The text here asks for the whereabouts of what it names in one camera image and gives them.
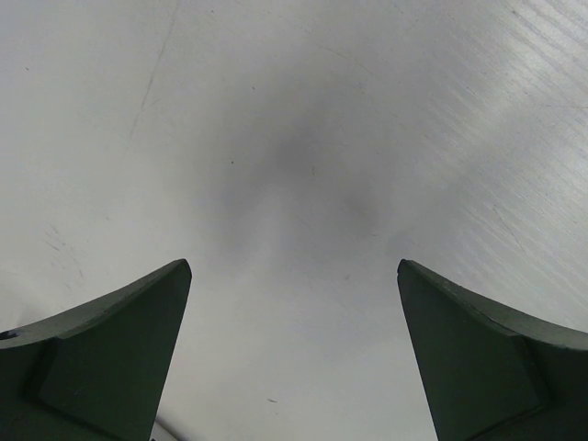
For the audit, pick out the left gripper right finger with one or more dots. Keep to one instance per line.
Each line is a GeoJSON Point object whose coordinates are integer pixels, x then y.
{"type": "Point", "coordinates": [491, 372]}

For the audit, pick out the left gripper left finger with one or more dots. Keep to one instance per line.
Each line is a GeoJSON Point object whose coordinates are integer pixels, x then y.
{"type": "Point", "coordinates": [96, 371]}

